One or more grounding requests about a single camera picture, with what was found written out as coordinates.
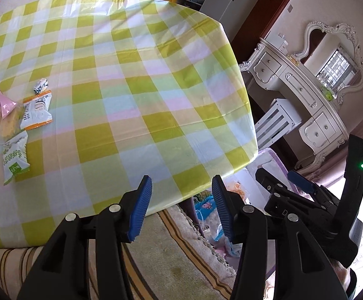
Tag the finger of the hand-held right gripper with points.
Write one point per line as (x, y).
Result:
(300, 179)
(269, 181)

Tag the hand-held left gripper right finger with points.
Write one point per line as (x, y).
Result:
(222, 209)

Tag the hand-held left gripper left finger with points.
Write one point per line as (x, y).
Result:
(140, 206)

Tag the heap of assorted snack packets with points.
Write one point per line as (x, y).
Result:
(206, 209)

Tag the clear purple-rimmed storage box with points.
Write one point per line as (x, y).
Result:
(263, 159)

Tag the green and white packet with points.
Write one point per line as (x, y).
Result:
(14, 156)

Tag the orange and white packet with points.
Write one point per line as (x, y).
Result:
(36, 112)

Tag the small black and white candy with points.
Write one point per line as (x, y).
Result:
(40, 86)

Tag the pink snack packet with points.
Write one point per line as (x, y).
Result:
(1, 101)

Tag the person's right hand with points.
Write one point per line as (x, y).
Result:
(341, 273)

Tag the striped beige sofa cover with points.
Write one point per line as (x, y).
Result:
(169, 256)

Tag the white slatted stool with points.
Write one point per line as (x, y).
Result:
(278, 122)

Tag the white ornate dressing table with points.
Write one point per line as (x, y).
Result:
(300, 90)

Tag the white ornate framed mirror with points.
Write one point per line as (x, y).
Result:
(334, 65)

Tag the green checkered plastic tablecloth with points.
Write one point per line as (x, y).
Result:
(122, 84)

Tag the small white box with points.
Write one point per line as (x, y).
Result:
(282, 42)

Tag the white wardrobe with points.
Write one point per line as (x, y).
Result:
(241, 0)

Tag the dark wooden door frame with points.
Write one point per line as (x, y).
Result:
(263, 22)

